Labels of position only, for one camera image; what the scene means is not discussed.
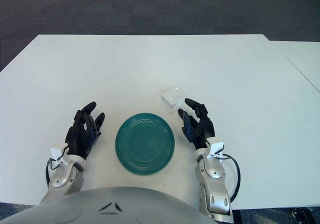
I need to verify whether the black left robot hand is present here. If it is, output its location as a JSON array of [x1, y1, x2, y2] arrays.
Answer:
[[65, 101, 106, 161]]

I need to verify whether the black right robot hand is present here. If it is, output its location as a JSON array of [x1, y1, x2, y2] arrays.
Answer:
[[177, 98, 216, 151]]

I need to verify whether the white square charger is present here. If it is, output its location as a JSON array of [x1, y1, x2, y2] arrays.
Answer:
[[160, 87, 186, 110]]

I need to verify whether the teal green round plate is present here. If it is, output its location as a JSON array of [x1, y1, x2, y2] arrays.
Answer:
[[115, 112, 176, 176]]

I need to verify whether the grey robot torso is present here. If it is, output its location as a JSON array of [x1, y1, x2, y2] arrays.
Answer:
[[0, 185, 216, 224]]

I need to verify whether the black table leg base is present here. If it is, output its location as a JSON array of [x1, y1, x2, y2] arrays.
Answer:
[[291, 206, 314, 224]]

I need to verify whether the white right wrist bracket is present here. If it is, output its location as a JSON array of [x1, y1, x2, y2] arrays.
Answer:
[[206, 141, 225, 160]]

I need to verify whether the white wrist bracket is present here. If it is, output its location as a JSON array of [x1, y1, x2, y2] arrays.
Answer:
[[206, 141, 225, 160], [49, 143, 68, 169]]

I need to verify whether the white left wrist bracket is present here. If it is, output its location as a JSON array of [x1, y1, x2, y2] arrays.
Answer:
[[49, 143, 68, 169]]

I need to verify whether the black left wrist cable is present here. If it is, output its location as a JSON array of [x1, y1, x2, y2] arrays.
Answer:
[[45, 145, 70, 188]]

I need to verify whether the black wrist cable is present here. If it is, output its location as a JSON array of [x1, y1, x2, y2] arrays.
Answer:
[[220, 153, 242, 203], [45, 145, 70, 188]]

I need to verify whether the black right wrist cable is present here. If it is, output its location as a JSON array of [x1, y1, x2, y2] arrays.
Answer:
[[220, 153, 242, 203]]

